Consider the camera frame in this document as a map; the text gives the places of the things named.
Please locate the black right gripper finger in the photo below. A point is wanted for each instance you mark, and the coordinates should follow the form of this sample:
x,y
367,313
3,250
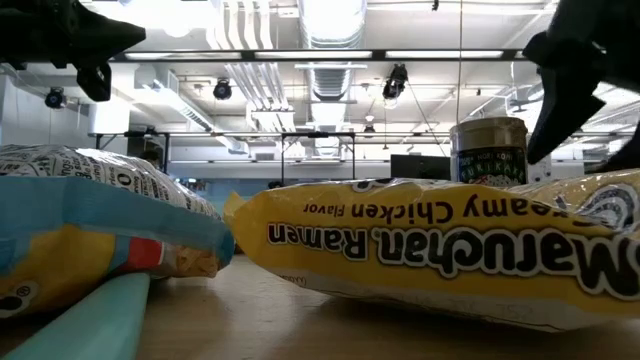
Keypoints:
x,y
565,105
627,161

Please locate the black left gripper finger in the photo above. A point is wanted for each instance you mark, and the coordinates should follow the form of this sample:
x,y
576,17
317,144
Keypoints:
x,y
105,37
95,82

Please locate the brown cup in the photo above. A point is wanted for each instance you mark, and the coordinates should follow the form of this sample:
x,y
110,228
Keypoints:
x,y
487,150

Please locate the yellow creamy chicken ramen packet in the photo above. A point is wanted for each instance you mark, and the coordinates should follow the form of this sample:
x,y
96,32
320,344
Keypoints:
x,y
400,270

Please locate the black ceiling spotlight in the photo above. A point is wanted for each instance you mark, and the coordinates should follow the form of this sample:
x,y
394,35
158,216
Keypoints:
x,y
222,90
395,80
55,98

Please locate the person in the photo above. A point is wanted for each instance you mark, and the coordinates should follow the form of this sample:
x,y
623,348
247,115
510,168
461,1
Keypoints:
x,y
151,159

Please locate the blue white snack bag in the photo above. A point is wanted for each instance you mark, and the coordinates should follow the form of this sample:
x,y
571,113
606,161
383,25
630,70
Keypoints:
x,y
100,220

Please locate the black monitor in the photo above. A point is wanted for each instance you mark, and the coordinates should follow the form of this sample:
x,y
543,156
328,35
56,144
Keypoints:
x,y
420,167

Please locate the black overhead light bar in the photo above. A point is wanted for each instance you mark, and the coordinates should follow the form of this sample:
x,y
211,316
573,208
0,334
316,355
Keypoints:
x,y
378,54

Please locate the silver ceiling ventilation duct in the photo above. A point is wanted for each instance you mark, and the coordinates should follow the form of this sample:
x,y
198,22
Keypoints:
x,y
332,25

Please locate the background black metal frame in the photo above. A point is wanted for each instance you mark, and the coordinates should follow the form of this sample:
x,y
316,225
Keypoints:
x,y
320,134

